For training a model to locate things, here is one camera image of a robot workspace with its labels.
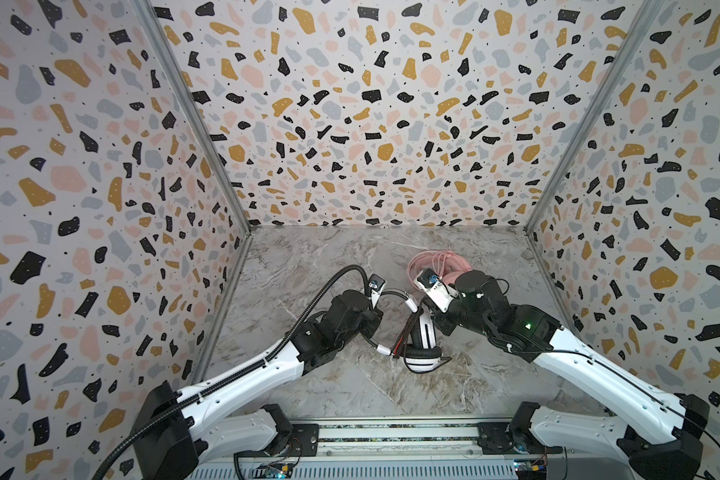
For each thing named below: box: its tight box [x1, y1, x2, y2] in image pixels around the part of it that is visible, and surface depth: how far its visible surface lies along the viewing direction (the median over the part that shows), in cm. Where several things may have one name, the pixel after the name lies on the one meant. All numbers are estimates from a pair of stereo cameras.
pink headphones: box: [408, 250, 472, 286], surface depth 105 cm
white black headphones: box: [402, 310, 452, 374], surface depth 69 cm
